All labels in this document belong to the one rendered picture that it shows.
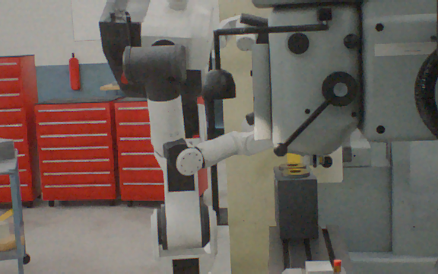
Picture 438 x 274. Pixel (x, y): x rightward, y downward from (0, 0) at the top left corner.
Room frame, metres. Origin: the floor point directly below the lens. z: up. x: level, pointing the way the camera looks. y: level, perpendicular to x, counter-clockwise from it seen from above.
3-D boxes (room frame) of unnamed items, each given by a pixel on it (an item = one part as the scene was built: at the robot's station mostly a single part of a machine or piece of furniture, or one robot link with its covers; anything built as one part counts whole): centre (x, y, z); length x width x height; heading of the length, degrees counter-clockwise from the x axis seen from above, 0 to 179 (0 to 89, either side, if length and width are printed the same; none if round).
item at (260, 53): (1.50, -0.10, 1.45); 0.04 x 0.04 x 0.21; 85
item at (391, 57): (1.47, -0.41, 1.47); 0.24 x 0.19 x 0.26; 175
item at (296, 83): (1.48, -0.22, 1.47); 0.21 x 0.19 x 0.32; 175
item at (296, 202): (2.11, -0.24, 1.04); 0.22 x 0.12 x 0.20; 179
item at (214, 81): (1.43, -0.01, 1.47); 0.07 x 0.07 x 0.06
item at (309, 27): (1.29, -0.14, 1.58); 0.17 x 0.01 x 0.01; 107
